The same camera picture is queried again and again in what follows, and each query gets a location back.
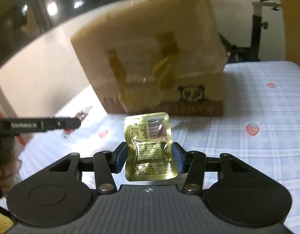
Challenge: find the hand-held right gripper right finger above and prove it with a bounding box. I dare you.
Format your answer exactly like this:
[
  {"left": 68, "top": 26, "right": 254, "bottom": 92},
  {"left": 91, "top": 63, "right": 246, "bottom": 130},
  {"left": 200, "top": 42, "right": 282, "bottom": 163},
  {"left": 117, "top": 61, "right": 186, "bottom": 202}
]
[{"left": 171, "top": 141, "right": 258, "bottom": 195}]

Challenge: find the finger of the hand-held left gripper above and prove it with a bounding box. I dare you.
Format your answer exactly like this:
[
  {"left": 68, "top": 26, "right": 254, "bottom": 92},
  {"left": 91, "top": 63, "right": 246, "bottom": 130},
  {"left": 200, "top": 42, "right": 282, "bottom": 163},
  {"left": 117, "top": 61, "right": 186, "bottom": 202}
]
[{"left": 46, "top": 117, "right": 81, "bottom": 131}]

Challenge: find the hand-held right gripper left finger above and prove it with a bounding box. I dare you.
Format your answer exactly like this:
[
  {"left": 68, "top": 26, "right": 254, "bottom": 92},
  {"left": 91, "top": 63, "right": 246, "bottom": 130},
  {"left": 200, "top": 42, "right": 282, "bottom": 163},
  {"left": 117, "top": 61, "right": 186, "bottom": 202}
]
[{"left": 43, "top": 142, "right": 128, "bottom": 195}]

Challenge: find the gold foil snack packet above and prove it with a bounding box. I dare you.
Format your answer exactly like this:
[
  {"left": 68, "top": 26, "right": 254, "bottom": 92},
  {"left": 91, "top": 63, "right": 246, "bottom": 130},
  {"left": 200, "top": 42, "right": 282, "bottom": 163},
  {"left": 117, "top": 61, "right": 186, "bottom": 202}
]
[{"left": 124, "top": 112, "right": 178, "bottom": 182}]

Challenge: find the brown cardboard box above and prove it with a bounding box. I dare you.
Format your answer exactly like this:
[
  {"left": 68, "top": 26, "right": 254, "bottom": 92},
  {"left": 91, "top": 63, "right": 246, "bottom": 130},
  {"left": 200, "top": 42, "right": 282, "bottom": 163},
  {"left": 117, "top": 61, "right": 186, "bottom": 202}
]
[{"left": 70, "top": 0, "right": 226, "bottom": 117}]

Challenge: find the person's left hand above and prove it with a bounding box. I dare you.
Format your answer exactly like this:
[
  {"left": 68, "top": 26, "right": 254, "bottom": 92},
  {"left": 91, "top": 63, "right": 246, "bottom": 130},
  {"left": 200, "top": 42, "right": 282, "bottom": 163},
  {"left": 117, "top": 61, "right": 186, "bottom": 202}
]
[{"left": 0, "top": 158, "right": 22, "bottom": 199}]

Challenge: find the small red snack packet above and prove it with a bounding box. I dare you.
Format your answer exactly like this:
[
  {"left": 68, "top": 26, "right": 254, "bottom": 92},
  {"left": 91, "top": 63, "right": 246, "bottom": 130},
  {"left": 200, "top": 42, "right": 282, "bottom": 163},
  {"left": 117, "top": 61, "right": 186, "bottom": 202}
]
[{"left": 62, "top": 128, "right": 76, "bottom": 139}]

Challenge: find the small dark snack packet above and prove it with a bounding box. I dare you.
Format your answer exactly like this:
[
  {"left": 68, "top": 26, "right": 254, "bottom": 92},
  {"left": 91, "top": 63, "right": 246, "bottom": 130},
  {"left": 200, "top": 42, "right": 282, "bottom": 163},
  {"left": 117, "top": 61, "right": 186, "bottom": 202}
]
[{"left": 75, "top": 106, "right": 93, "bottom": 121}]

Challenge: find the blue checked sheet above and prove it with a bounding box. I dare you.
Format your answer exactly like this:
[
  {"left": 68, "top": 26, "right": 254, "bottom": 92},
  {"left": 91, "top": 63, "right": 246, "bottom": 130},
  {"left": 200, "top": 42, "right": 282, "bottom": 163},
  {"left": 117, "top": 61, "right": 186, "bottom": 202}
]
[{"left": 0, "top": 61, "right": 300, "bottom": 232}]

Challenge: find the yellow clothing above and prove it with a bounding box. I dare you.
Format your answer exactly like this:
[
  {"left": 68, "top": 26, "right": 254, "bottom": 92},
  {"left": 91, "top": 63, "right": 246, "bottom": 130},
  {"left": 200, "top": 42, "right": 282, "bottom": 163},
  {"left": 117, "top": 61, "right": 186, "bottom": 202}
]
[{"left": 0, "top": 209, "right": 14, "bottom": 234}]

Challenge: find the black exercise bike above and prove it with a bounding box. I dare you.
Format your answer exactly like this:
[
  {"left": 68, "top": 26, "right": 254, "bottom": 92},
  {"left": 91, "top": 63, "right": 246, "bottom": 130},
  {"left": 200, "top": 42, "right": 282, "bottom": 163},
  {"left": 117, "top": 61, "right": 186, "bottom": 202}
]
[{"left": 160, "top": 0, "right": 282, "bottom": 62}]

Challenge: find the orange wooden door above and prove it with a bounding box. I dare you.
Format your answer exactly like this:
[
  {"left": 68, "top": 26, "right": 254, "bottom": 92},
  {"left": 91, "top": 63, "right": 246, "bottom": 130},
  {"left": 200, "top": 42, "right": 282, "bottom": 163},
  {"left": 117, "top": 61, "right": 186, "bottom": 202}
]
[{"left": 277, "top": 0, "right": 300, "bottom": 72}]

